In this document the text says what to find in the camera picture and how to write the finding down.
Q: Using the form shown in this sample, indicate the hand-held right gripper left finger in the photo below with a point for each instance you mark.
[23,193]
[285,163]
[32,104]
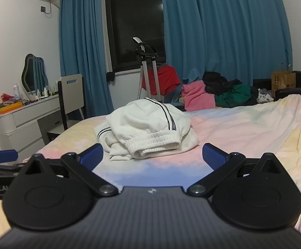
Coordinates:
[93,157]

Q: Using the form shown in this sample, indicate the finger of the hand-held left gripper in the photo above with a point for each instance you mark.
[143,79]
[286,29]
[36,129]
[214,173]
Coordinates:
[2,156]

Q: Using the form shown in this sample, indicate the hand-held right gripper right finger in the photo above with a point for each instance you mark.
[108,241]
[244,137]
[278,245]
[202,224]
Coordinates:
[214,157]

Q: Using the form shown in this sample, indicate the white pants with black stripe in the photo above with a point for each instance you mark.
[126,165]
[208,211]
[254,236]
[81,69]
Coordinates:
[145,124]

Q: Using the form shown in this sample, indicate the white dresser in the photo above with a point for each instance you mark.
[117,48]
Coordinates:
[23,124]

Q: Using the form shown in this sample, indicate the pastel bed sheet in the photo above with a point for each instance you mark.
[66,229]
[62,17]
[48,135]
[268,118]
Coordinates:
[243,129]

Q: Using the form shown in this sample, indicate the orange box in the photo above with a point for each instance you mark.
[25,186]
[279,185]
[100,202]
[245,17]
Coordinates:
[9,106]

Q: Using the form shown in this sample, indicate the green garment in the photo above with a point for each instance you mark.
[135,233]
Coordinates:
[233,96]

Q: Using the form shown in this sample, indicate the white and black chair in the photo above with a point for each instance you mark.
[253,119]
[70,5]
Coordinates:
[72,96]

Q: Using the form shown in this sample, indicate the pink garment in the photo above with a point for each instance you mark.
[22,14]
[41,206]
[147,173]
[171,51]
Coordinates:
[197,93]

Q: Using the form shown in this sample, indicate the tall white bottle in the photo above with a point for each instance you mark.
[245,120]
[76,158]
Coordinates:
[16,90]

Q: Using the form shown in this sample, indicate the black garment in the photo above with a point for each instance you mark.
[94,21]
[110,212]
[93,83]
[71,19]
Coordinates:
[218,83]

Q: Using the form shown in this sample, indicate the white patterned garment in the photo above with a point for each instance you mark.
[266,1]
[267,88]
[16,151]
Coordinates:
[264,96]

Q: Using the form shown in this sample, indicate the wavy-edged mirror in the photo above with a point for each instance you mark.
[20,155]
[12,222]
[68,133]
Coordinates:
[33,72]

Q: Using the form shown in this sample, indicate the red garment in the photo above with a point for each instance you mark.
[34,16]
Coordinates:
[168,79]

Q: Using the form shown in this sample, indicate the narrow blue curtain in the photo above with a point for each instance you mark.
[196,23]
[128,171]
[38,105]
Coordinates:
[83,57]

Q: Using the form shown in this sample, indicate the brown paper bag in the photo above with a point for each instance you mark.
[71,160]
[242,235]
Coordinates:
[282,81]

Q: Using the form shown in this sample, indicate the silver tripod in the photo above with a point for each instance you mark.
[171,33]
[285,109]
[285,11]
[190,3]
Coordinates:
[147,64]

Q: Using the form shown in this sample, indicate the wide blue curtain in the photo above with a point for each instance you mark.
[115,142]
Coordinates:
[218,31]

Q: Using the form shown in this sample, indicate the dark window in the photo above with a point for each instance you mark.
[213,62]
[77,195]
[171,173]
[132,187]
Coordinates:
[134,18]

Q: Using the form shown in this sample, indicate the black wall socket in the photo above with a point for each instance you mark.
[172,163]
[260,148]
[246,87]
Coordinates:
[43,9]

